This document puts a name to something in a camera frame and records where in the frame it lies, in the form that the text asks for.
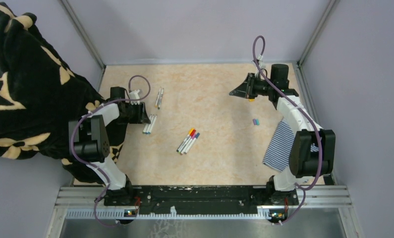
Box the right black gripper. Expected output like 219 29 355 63
231 73 275 99

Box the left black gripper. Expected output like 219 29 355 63
120 101 151 124

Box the purple cap white marker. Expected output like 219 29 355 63
144 115 156 134

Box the green end white marker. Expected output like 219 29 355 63
157 88 164 110

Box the orange cap white marker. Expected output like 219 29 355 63
176 128 195 153

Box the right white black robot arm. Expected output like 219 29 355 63
229 64 336 204

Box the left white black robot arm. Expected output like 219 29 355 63
68 87 150 206

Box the blue cap white marker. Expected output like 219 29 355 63
184 132 200 154

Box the blue striped cloth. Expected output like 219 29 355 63
262 119 319 173

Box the black floral blanket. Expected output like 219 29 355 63
0 1 132 183

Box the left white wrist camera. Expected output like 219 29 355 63
128 89 142 105

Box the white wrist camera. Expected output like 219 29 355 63
128 89 142 105
253 54 268 78

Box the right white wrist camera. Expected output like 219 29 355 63
253 54 268 78

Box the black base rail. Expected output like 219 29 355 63
101 182 299 223

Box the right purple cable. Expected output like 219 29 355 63
252 35 324 227

